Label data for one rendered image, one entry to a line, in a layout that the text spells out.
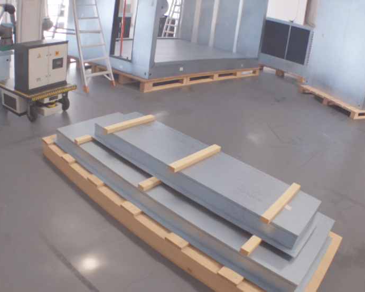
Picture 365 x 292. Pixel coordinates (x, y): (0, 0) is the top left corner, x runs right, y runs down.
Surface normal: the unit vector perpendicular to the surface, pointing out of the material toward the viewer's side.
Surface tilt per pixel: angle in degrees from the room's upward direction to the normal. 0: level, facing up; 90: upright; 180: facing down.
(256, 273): 90
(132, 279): 0
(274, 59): 90
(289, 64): 90
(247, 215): 90
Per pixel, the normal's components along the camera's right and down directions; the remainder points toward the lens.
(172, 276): 0.12, -0.89
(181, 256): -0.67, 0.26
